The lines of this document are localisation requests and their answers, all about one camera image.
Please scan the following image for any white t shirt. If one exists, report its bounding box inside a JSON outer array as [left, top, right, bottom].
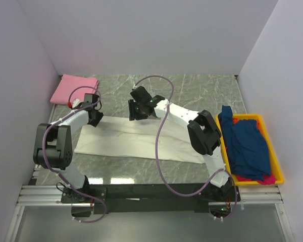
[[75, 116, 204, 164]]

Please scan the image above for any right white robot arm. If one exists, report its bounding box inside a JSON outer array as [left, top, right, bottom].
[[128, 86, 235, 201]]

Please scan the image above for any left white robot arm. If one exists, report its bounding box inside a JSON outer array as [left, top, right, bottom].
[[33, 94, 104, 203]]

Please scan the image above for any folded pink t shirt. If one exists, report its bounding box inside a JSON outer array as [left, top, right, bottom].
[[50, 74, 98, 105]]

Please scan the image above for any black base bar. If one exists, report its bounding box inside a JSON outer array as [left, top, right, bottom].
[[61, 181, 241, 217]]

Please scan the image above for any orange t shirt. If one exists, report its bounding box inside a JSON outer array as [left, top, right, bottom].
[[232, 117, 263, 134]]

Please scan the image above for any blue t shirt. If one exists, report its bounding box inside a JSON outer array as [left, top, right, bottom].
[[219, 105, 271, 182]]

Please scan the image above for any magenta t shirt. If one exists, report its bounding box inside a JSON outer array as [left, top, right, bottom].
[[236, 175, 276, 185]]

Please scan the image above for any yellow plastic bin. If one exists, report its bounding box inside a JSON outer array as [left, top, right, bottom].
[[220, 113, 284, 187]]

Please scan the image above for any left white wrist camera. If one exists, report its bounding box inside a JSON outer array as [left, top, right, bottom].
[[67, 98, 82, 109]]

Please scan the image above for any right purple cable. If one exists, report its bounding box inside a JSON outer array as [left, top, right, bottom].
[[132, 75, 238, 221]]

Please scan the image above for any purple cable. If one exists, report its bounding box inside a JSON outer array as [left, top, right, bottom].
[[41, 86, 108, 223], [132, 75, 238, 221]]

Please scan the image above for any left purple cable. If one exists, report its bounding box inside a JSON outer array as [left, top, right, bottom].
[[41, 86, 108, 223]]

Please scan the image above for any aluminium frame rail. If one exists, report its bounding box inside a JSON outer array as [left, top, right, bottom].
[[16, 166, 64, 206]]

